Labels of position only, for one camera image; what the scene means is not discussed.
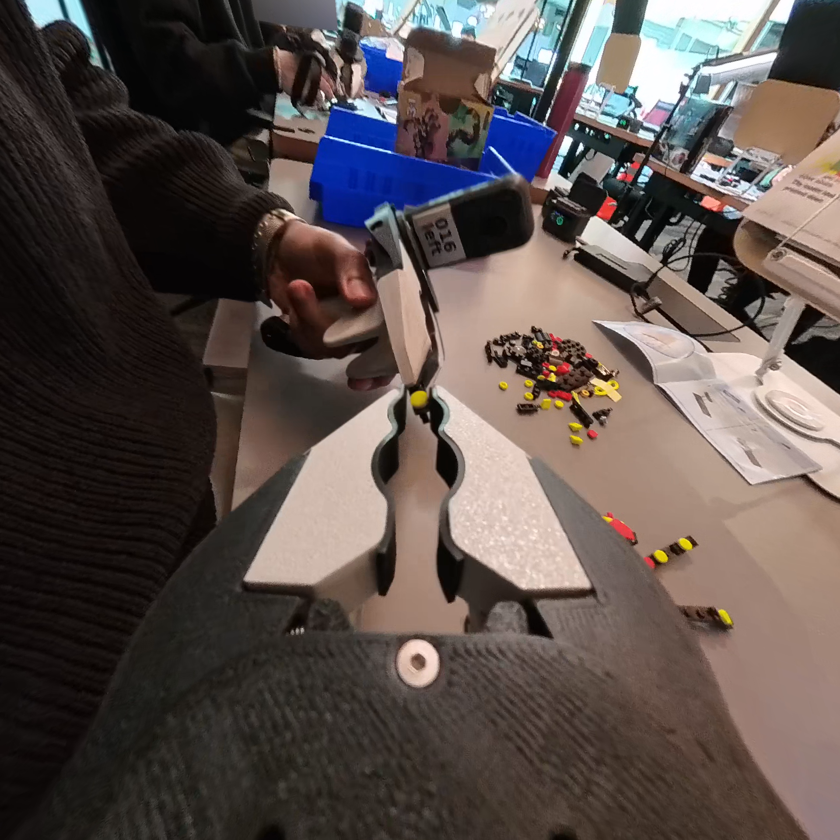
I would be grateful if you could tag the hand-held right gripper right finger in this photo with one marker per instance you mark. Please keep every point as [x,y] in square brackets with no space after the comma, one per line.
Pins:
[518,525]

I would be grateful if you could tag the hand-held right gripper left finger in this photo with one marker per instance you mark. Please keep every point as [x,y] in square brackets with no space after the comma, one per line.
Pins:
[321,525]

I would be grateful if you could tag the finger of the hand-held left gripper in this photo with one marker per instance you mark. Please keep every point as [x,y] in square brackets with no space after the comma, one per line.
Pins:
[437,354]
[407,321]

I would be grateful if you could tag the black yellow lego leg segment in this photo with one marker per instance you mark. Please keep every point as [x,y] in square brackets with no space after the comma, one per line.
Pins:
[418,397]

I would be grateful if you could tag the black yellow red lego model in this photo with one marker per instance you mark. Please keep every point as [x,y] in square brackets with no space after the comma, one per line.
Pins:
[620,525]

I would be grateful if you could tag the pile of loose lego pieces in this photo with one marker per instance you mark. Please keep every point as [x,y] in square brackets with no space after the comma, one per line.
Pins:
[564,374]

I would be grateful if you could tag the small black device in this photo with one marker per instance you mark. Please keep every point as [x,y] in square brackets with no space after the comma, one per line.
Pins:
[571,210]

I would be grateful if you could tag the blue plastic bin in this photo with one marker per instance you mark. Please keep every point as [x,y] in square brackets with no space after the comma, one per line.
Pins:
[384,69]
[354,177]
[518,138]

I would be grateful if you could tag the printed cardboard box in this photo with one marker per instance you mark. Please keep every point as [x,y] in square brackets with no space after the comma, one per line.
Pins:
[446,118]

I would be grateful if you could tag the dark red cylinder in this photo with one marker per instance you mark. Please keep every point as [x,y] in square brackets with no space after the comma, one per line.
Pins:
[563,118]

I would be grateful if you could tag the flat black box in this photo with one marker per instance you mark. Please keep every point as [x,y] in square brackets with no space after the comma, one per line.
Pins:
[613,266]

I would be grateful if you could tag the black monitor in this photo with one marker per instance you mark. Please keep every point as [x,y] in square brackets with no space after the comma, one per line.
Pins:
[695,131]

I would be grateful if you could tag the instruction booklet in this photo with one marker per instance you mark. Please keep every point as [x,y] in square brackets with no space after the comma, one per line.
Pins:
[722,420]

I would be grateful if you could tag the person's black knit clothing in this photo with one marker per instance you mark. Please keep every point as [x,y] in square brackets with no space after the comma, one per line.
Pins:
[79,459]

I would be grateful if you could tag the printed instruction poster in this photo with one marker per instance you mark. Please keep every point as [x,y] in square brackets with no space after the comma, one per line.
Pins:
[807,190]

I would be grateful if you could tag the white flat base plate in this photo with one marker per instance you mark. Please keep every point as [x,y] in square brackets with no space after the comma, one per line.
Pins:
[741,374]

